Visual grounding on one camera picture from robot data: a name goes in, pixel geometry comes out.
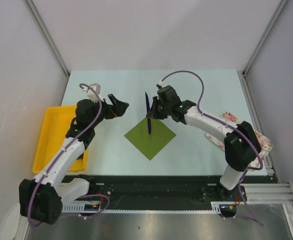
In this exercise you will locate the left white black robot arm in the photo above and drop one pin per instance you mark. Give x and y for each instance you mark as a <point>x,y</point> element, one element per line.
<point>43,198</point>

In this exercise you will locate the green paper napkin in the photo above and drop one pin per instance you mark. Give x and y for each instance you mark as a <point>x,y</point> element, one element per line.
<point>150,136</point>

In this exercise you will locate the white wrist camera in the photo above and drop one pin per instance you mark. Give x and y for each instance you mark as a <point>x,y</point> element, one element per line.
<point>161,84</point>
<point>93,93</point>

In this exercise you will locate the aluminium frame rail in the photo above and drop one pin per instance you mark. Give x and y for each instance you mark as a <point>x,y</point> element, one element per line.
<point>271,203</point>

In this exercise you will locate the yellow plastic tray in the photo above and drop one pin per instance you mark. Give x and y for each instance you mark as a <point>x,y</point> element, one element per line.
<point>56,122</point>

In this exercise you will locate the left aluminium corner post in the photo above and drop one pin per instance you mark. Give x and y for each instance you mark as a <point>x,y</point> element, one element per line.
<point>35,14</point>

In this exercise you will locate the aluminium corner post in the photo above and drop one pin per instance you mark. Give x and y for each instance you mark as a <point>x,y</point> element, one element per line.
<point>35,14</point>
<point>265,35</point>

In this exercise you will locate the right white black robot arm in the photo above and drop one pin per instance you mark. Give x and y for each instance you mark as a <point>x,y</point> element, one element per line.
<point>241,146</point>

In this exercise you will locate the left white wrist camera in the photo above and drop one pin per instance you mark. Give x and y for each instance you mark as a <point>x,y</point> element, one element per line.
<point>93,93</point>

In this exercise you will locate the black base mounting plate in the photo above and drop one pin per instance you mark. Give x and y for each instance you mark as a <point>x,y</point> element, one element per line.
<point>162,193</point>

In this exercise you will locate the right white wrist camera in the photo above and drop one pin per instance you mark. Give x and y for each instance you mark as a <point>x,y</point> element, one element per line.
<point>161,84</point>

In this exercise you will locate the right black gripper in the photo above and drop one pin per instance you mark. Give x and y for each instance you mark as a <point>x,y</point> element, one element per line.
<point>153,113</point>

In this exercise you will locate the floral patterned tray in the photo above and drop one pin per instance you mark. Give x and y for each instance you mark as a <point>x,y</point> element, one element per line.
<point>265,143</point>

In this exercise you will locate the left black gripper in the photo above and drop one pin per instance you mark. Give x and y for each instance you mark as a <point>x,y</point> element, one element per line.
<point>118,110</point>

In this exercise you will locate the right aluminium corner post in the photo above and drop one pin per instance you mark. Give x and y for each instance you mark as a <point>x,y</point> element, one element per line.
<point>265,35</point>

